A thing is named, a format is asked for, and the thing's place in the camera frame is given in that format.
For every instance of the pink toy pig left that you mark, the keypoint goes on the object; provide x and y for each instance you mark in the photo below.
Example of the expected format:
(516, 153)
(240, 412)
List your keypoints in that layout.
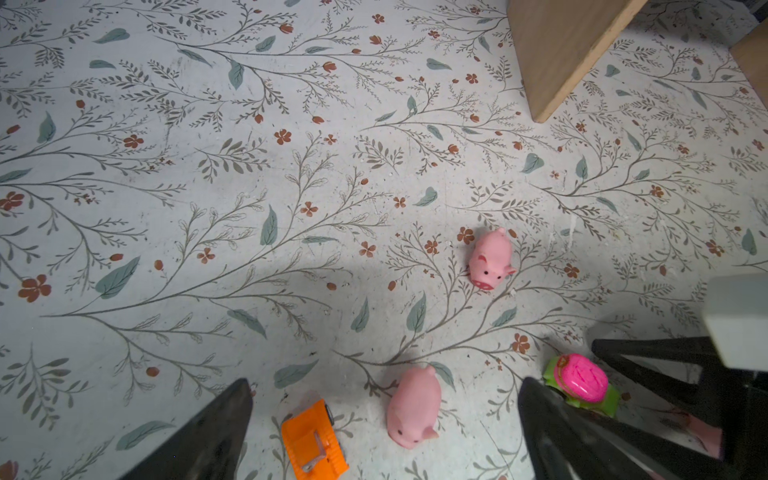
(414, 408)

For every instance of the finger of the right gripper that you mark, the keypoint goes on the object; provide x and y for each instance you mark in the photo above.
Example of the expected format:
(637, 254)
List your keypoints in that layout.
(632, 359)

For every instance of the pink green toy truck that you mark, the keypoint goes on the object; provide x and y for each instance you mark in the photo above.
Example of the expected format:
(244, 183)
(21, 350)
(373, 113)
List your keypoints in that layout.
(582, 383)

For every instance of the pink toy pig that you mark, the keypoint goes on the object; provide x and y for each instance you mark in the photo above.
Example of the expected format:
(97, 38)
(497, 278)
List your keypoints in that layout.
(414, 408)
(490, 262)
(709, 437)

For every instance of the pink toy pig middle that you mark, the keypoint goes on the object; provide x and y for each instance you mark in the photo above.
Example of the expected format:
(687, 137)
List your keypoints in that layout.
(709, 437)

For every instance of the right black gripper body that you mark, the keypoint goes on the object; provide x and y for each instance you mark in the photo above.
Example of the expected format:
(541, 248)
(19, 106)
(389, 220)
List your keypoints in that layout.
(743, 415)

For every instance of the orange toy car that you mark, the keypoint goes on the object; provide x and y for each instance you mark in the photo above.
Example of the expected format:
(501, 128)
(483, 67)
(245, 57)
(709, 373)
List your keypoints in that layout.
(312, 446)

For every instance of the wooden two-tier shelf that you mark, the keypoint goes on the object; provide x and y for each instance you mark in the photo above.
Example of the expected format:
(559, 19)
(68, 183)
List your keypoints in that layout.
(558, 42)

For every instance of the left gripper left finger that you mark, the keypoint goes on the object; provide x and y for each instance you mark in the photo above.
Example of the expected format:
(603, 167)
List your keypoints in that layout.
(208, 446)

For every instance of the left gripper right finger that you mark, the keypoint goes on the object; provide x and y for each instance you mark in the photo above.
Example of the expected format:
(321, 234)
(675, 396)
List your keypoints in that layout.
(560, 442)

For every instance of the pink toy pig upper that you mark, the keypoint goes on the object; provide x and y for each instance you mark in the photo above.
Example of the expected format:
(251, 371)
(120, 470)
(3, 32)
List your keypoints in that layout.
(490, 262)

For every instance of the floral patterned table mat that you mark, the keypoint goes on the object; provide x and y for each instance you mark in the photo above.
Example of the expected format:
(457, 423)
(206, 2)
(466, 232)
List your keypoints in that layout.
(194, 192)

